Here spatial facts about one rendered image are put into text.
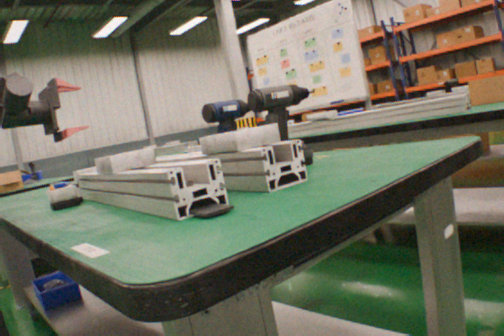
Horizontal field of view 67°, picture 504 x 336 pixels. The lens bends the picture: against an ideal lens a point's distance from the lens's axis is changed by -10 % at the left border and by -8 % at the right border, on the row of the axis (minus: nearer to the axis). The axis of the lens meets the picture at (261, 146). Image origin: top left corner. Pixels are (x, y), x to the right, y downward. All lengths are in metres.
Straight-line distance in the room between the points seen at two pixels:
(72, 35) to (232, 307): 13.22
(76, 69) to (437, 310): 12.84
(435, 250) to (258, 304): 0.54
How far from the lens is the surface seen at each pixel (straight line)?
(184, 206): 0.71
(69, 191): 1.29
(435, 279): 1.04
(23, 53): 13.14
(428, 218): 0.99
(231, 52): 9.62
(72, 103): 13.12
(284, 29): 4.55
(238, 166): 0.85
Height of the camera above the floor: 0.91
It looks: 3 degrees down
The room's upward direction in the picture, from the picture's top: 11 degrees counter-clockwise
